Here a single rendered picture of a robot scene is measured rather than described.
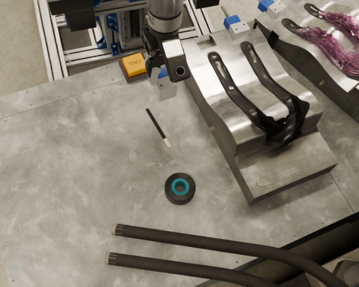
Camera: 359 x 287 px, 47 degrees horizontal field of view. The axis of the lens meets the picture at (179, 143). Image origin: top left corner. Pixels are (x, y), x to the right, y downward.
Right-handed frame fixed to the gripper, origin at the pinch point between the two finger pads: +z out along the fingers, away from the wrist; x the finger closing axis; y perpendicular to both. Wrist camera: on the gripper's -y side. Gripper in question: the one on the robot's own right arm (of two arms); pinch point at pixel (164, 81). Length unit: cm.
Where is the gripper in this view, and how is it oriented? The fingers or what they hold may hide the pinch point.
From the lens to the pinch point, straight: 108.9
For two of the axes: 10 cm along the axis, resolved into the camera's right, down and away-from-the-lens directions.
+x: -9.1, 3.4, -2.3
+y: -4.0, -8.4, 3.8
